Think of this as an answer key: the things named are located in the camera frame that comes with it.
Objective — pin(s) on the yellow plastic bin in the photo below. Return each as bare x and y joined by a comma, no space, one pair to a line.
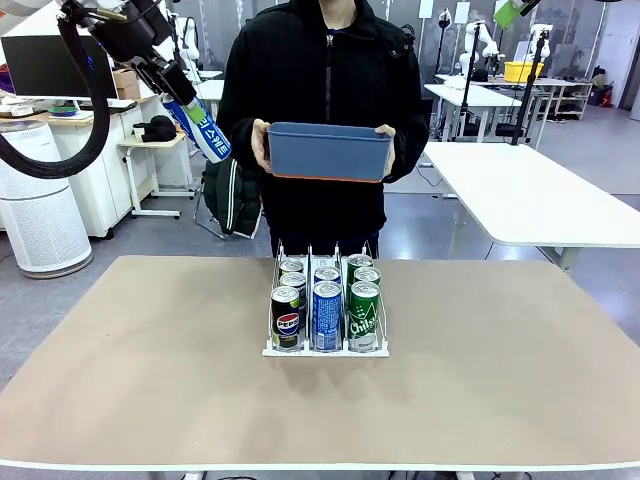
517,71

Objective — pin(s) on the person in black jacket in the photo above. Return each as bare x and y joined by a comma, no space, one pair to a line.
325,75

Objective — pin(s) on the blue beverage can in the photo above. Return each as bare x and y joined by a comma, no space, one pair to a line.
327,320
210,142
327,275

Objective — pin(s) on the black computer monitor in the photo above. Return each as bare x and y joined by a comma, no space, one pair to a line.
45,70

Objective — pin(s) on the green Chilsung can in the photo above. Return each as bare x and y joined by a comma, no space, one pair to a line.
367,275
365,325
360,261

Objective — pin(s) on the white cabinet with wood top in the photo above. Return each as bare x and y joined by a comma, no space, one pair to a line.
115,175

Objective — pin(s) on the white rolling side table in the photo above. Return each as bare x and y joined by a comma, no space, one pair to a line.
155,141

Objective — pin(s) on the white wall paper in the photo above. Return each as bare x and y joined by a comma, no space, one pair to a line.
462,11

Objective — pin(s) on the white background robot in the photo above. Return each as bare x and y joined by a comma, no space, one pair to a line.
542,40
472,45
189,40

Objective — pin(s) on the black hat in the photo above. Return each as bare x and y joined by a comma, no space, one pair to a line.
157,129

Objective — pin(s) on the white cup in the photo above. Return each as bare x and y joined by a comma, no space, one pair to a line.
139,131

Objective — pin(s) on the person's left forearm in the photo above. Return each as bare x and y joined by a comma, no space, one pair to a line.
412,150

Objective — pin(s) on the white round air purifier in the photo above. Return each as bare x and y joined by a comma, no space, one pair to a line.
42,210

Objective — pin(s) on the black Pepsi can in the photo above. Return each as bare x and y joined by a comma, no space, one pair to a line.
286,322
292,265
293,280

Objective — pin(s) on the green bowl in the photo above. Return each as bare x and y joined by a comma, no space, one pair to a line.
64,110

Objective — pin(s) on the large white table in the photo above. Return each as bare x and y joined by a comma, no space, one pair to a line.
525,195

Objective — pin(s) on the red fire extinguisher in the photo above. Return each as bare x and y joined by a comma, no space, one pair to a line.
607,96

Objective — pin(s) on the person's right hand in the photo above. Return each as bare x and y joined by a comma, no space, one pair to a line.
260,145

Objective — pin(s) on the person's right forearm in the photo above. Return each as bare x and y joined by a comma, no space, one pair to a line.
237,142

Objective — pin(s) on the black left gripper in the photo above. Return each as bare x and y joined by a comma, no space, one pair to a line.
165,80

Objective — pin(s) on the cardboard box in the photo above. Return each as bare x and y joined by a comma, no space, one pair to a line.
125,77
129,92

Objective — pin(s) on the black tripod stand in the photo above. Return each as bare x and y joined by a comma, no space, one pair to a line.
530,85

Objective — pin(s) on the metal chair frame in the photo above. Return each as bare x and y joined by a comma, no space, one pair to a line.
196,212

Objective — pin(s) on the white background desk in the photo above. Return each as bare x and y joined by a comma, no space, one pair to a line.
210,90
475,95

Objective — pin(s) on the black round light stand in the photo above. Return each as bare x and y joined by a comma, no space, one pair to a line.
443,22

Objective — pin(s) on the person's left hand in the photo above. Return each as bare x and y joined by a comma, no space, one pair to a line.
390,131

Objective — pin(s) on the blue plastic bin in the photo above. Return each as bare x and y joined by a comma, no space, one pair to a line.
330,152

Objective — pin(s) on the black keyboard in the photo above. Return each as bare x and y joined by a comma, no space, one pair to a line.
120,105

